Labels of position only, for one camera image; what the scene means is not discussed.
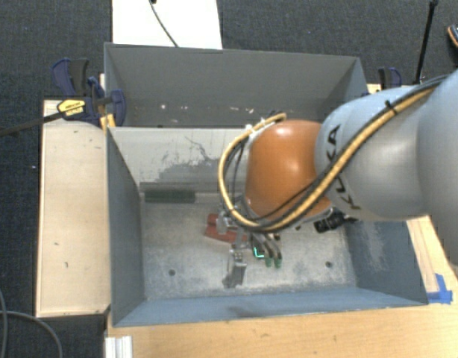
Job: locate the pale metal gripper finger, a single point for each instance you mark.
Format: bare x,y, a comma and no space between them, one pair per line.
230,274
239,272

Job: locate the grey metal bin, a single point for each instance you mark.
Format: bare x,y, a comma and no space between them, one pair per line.
191,259

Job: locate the pale wood board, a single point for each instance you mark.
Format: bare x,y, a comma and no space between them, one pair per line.
74,215

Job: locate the red-brown flat block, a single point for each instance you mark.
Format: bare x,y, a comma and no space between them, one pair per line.
213,230

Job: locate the black cylinder on white bracket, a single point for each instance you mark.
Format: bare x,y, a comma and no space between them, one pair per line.
327,223

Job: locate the dark green flat block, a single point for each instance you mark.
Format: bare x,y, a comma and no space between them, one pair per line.
169,195

